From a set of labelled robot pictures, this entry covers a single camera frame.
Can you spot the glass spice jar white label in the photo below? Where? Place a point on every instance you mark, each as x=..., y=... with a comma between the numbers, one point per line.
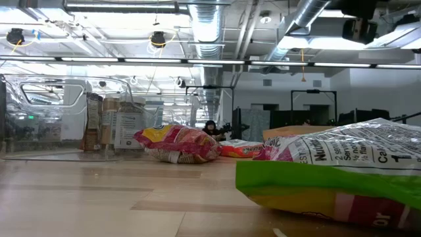
x=128, y=126

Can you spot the orange-brown spice jar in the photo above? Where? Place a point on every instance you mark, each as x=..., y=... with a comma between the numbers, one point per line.
x=110, y=105

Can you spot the brown spice jar paper label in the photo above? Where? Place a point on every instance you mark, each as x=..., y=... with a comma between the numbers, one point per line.
x=93, y=115

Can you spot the green ramen noodle packet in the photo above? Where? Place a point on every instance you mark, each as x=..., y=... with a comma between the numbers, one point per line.
x=312, y=177

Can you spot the black background robot arm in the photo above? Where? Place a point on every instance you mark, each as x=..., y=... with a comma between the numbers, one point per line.
x=237, y=127

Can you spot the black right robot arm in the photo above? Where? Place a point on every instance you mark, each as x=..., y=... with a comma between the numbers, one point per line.
x=358, y=8

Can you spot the person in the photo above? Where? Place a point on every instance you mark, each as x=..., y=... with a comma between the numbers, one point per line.
x=210, y=126
x=307, y=122

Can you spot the clear plastic storage bin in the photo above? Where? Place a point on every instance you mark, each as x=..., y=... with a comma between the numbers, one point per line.
x=49, y=89
x=171, y=115

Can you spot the red yellow ramen packet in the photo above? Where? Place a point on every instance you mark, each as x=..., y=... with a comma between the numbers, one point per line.
x=177, y=141

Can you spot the orange ramen noodle packet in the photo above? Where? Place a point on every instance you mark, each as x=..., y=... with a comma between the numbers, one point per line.
x=240, y=149

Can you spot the grey-blue background panel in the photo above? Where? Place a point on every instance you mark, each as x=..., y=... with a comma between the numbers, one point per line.
x=255, y=123

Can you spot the orange translucent plastic bin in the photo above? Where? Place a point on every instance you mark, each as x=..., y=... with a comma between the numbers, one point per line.
x=289, y=131

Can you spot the round white ceiling sensor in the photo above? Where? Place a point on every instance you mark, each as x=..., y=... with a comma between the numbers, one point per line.
x=265, y=19

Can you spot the grey ceiling pipe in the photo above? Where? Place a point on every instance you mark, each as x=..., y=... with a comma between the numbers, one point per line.
x=115, y=6

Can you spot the black frame stand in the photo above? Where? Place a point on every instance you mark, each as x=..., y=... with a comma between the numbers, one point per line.
x=213, y=87
x=313, y=91

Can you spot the black overhead light rail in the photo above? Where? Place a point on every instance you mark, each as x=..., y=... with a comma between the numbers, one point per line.
x=92, y=59

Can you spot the silver spiral ventilation duct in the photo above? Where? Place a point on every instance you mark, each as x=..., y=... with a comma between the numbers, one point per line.
x=309, y=13

